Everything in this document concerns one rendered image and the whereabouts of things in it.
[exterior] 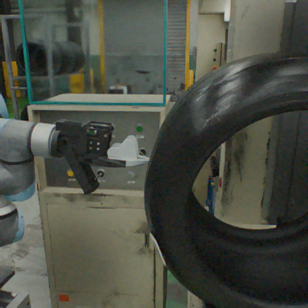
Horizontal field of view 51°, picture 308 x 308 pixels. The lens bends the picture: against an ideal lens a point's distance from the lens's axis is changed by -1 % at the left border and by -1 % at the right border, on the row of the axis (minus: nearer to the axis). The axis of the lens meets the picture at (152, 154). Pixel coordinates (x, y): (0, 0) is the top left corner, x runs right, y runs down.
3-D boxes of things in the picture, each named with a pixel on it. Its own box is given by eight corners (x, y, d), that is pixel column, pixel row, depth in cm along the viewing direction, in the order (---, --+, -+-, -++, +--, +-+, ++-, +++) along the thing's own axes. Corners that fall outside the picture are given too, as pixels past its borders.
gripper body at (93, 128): (107, 130, 67) (50, 123, 67) (104, 170, 69) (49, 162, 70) (115, 123, 74) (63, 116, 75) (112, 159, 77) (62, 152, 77)
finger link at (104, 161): (124, 162, 68) (83, 157, 68) (124, 170, 68) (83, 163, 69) (128, 156, 72) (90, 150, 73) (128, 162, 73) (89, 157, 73)
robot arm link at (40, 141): (30, 160, 70) (46, 150, 78) (51, 163, 70) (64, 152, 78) (30, 126, 68) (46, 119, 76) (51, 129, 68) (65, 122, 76)
